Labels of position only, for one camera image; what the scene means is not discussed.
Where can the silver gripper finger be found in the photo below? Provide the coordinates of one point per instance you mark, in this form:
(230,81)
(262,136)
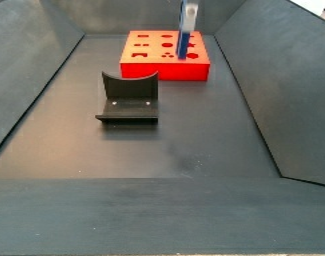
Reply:
(188,15)

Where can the blue square-circle peg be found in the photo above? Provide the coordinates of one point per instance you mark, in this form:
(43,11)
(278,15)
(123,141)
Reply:
(182,34)

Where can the red shape-sorter board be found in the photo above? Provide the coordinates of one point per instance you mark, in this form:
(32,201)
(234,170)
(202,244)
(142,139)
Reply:
(150,53)

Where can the black curved stand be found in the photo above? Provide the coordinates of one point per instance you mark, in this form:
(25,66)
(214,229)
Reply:
(131,98)

